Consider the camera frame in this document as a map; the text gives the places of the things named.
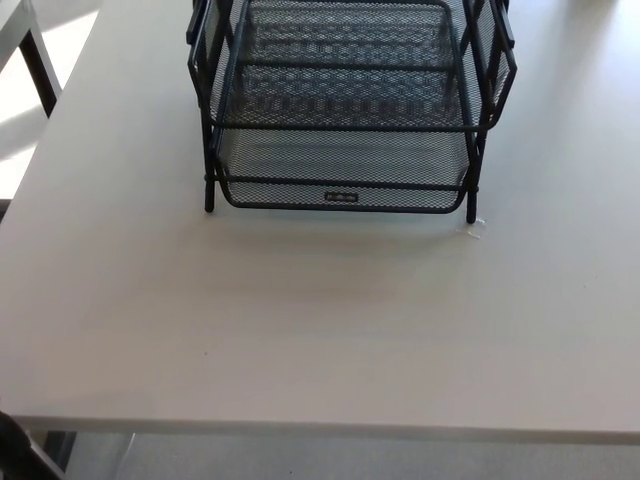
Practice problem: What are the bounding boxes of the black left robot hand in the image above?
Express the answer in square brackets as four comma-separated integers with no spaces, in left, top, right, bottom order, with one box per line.
[0,409,34,480]

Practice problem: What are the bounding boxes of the black mesh drawer without label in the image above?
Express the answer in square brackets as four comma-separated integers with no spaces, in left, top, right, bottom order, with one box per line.
[204,0,489,134]

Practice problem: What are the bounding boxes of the black desk leg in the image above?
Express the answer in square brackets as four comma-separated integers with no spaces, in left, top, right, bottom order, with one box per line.
[42,430,77,480]

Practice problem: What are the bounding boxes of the silver desk leg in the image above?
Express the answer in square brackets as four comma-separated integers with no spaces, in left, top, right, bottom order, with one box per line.
[114,433,138,480]

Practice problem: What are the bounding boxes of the black mesh drawer with label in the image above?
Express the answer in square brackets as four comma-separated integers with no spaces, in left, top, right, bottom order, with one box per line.
[210,127,474,215]

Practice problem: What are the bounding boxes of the grey side table dark legs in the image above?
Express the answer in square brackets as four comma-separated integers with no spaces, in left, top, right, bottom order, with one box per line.
[0,0,64,119]

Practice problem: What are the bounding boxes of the clear tape scrap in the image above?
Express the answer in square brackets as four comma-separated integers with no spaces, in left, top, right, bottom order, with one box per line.
[459,215,486,241]

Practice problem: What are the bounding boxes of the black wire tray rack frame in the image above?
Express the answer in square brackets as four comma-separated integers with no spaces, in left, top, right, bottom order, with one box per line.
[184,0,519,225]

